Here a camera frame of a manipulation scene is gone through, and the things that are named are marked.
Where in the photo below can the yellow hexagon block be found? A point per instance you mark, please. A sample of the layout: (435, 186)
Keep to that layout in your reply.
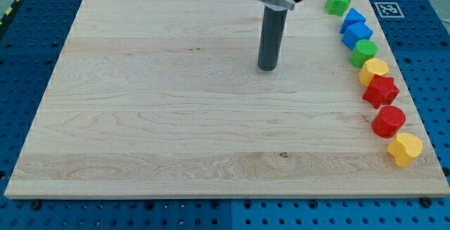
(372, 67)

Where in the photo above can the dark grey cylindrical pointer rod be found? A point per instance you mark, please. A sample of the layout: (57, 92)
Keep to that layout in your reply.
(271, 38)

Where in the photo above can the red star block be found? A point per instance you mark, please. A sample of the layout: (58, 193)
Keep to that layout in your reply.
(381, 91)

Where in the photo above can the blue cube block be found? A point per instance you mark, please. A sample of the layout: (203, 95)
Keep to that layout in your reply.
(356, 32)

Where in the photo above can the white fiducial marker tag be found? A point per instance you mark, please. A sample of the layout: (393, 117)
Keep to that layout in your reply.
(387, 9)

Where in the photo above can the red cylinder block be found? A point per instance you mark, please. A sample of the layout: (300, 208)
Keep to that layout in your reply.
(388, 121)

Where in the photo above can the green star block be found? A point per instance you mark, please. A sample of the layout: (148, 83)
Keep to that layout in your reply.
(337, 7)

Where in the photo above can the black yellow hazard tape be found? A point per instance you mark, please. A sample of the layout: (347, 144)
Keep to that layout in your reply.
(11, 12)

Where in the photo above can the green cylinder block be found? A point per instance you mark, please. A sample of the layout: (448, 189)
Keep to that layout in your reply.
(363, 50)

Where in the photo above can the blue triangular block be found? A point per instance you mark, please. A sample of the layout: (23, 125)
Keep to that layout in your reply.
(352, 17)

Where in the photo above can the yellow heart block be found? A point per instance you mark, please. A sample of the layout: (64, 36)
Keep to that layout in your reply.
(405, 148)

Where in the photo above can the light wooden board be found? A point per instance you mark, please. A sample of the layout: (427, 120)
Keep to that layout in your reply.
(158, 99)

